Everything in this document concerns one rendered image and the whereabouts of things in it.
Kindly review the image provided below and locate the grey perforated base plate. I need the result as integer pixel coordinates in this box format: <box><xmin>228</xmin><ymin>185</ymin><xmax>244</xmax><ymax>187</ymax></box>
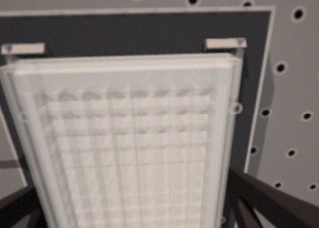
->
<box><xmin>0</xmin><ymin>0</ymin><xmax>319</xmax><ymax>206</ymax></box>

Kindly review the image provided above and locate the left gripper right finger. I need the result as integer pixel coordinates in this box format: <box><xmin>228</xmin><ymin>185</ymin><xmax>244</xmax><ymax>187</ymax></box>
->
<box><xmin>226</xmin><ymin>167</ymin><xmax>319</xmax><ymax>228</ymax></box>

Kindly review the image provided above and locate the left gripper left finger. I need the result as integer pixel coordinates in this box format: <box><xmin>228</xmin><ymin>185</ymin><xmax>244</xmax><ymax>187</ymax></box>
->
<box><xmin>0</xmin><ymin>183</ymin><xmax>47</xmax><ymax>228</ymax></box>

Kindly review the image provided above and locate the clear plastic plate lid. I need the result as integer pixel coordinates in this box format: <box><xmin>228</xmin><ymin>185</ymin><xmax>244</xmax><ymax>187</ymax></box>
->
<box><xmin>0</xmin><ymin>57</ymin><xmax>243</xmax><ymax>228</ymax></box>

